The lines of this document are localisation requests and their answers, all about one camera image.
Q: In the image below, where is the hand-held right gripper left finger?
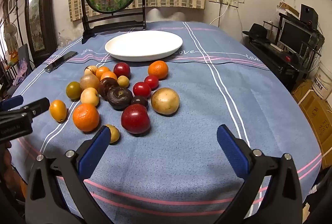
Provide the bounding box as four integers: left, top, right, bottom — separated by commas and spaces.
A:
24, 125, 115, 224

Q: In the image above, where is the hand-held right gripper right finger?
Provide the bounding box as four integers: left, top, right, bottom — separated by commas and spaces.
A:
216, 124, 304, 224

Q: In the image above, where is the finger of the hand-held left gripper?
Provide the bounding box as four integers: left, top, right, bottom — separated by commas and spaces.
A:
0, 95, 24, 111
24, 98, 50, 119

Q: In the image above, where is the yellow-orange kumquat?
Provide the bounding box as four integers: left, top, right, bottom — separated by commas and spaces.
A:
49, 100, 67, 122

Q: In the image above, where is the small tan longan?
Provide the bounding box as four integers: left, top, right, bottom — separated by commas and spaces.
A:
105, 124, 120, 144

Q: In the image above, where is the orange mandarin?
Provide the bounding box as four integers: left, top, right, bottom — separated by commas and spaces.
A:
148, 60, 169, 80
73, 103, 100, 132
100, 71, 118, 82
95, 67, 111, 79

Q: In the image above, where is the green-yellow citrus fruit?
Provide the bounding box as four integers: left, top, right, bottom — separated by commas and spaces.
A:
66, 81, 83, 99

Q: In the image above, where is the pale yellow round fruit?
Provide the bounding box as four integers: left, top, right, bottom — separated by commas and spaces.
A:
80, 87, 100, 107

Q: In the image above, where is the dark red apple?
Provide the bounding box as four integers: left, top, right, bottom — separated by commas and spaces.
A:
121, 104, 151, 135

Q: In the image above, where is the tan round fruit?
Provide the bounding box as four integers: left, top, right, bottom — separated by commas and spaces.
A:
79, 74, 100, 91

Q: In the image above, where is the dark purple mangosteen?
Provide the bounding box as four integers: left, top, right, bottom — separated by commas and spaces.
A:
107, 86, 134, 110
98, 77, 120, 99

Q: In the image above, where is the cracked brown-white fruit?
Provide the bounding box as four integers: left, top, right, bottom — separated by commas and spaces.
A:
84, 65, 98, 76

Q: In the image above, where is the small dark plum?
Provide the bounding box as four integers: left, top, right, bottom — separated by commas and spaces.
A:
131, 96, 149, 110

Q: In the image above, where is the small yellow-green longan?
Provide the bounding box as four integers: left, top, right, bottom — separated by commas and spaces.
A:
117, 75, 130, 88

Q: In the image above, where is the red cherry tomato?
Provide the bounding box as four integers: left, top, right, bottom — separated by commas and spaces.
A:
144, 75, 159, 90
132, 82, 151, 99

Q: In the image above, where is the large beige round fruit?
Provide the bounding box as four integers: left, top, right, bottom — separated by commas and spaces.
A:
151, 87, 180, 116

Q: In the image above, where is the small red plum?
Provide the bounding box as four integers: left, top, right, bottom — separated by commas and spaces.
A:
113, 62, 131, 79

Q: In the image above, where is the white oval plate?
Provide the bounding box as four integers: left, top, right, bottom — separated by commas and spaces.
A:
105, 30, 183, 62

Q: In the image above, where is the purple cloth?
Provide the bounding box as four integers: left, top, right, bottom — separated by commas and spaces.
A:
13, 61, 28, 86

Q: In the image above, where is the black smartphone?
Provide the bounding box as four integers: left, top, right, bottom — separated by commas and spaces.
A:
44, 51, 78, 73

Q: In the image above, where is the blue plaid tablecloth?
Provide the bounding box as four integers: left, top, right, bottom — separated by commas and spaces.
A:
5, 21, 322, 224

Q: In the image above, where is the electric fan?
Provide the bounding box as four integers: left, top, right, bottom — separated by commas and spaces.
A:
2, 23, 18, 53

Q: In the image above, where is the clear plastic bag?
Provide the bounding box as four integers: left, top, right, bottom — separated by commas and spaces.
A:
57, 35, 72, 48

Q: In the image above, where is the dark wood framed painting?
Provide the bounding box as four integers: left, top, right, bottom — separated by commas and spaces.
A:
24, 0, 58, 59

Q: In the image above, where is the black computer desk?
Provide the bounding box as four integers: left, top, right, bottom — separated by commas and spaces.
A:
244, 32, 325, 90

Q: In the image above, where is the white plastic bucket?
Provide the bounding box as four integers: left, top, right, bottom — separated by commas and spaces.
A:
311, 59, 332, 100

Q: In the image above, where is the black hat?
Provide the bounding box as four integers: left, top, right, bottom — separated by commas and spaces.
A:
242, 23, 270, 42

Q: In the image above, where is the computer monitor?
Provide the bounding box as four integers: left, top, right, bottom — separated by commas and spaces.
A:
278, 18, 313, 53

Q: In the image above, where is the small cardboard box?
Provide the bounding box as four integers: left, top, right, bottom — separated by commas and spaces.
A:
276, 2, 299, 17

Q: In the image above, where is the black speaker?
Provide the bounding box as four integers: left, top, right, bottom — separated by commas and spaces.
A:
300, 4, 319, 25

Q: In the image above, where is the white power cable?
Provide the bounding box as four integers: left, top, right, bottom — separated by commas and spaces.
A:
210, 4, 231, 28

